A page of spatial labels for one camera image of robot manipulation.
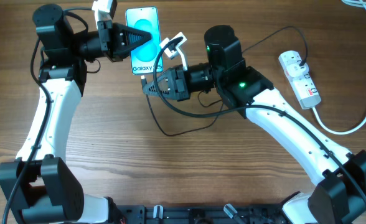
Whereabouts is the black charger cable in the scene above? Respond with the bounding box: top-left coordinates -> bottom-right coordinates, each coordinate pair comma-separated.
140,26 -> 309,137

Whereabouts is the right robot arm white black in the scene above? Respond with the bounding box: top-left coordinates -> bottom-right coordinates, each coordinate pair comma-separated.
142,25 -> 366,223

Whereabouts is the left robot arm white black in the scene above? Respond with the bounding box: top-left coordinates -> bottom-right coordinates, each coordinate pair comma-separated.
0,1 -> 151,223

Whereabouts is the white charger plug adapter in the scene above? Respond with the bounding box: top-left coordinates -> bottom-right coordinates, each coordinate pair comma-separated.
285,63 -> 309,79

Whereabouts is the white power strip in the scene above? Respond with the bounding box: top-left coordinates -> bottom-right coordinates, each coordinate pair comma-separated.
278,50 -> 321,110

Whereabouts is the black mounting rail base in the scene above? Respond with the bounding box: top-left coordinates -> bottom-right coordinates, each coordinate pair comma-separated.
118,203 -> 290,224

